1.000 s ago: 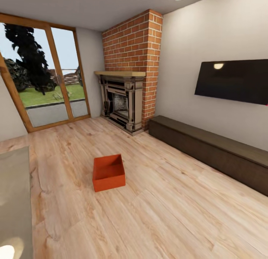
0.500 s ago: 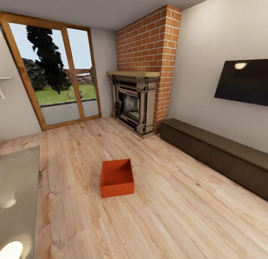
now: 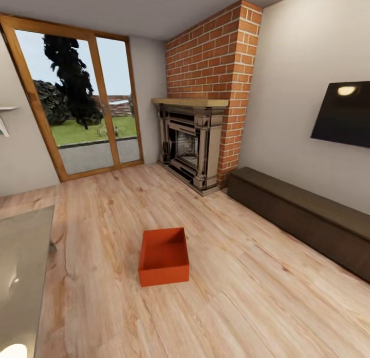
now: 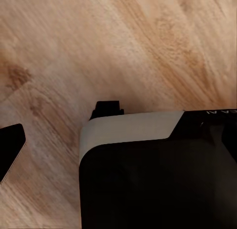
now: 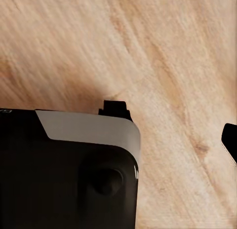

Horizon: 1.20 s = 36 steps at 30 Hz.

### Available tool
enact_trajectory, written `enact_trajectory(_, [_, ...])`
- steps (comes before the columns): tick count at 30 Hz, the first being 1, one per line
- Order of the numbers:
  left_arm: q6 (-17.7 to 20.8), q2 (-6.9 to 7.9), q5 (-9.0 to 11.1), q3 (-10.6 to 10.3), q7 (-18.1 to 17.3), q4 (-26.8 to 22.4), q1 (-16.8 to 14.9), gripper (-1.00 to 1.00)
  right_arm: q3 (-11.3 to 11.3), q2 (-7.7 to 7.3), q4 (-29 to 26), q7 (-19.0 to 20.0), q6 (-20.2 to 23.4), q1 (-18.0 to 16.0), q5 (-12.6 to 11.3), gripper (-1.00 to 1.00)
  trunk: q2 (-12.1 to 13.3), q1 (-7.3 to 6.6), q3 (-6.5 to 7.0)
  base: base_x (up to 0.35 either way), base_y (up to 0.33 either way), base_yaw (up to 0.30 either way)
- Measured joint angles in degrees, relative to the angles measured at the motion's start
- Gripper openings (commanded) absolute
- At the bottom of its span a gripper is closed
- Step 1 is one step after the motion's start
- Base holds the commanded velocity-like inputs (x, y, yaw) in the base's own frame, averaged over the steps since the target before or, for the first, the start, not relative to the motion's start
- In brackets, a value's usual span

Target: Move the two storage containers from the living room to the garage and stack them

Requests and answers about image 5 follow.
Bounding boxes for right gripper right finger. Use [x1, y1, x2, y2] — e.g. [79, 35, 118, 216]
[221, 123, 237, 163]

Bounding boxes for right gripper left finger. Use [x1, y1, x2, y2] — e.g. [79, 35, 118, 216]
[0, 123, 26, 183]

